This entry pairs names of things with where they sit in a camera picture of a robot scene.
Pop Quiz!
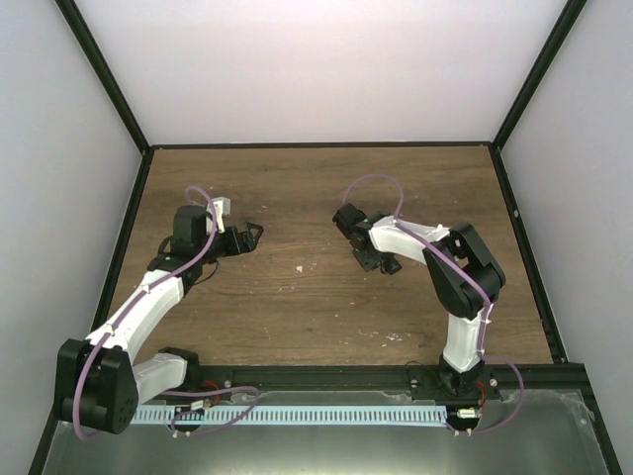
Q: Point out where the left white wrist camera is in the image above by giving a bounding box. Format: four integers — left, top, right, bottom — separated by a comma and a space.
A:
207, 197, 231, 234

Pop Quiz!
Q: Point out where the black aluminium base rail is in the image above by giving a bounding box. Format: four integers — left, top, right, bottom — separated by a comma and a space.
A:
198, 363, 593, 403

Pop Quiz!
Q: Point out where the black right frame post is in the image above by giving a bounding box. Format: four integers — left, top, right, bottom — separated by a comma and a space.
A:
494, 0, 589, 149

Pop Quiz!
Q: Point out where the light blue slotted cable duct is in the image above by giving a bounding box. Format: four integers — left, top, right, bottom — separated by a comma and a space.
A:
132, 406, 447, 428

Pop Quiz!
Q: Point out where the black left frame post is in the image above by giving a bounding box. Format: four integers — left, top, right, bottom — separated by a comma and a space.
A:
53, 0, 152, 154

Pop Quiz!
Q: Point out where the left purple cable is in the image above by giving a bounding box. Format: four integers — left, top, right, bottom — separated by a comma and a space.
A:
72, 185, 261, 441

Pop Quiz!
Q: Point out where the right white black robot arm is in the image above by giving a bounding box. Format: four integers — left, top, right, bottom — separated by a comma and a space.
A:
332, 203, 505, 399

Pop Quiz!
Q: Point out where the black frame post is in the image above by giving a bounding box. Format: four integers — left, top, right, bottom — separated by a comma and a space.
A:
53, 0, 152, 154
494, 0, 589, 149

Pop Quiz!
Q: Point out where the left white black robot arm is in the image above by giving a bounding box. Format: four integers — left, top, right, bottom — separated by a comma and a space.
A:
53, 198, 264, 439

